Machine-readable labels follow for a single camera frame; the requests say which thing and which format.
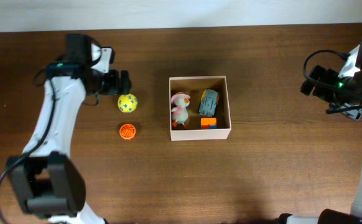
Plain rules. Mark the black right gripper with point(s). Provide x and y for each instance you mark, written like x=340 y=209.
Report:
x=327 y=75

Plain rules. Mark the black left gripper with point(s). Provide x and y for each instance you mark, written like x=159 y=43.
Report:
x=119 y=85

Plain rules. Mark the yellow ball blue letters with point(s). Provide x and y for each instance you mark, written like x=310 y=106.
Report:
x=127 y=103

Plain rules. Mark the white duck toy pink hat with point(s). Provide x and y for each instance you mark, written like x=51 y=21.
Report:
x=179 y=113

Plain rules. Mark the yellow and grey toy truck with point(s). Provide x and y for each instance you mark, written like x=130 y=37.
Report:
x=208 y=103

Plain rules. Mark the multicolour puzzle cube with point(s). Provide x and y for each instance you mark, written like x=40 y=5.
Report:
x=208 y=123

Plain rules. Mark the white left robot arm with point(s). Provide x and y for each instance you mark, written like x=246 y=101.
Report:
x=43 y=178

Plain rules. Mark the orange lattice ball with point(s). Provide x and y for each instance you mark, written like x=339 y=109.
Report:
x=127 y=131

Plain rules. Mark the beige open cardboard box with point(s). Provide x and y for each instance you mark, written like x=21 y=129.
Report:
x=194 y=87

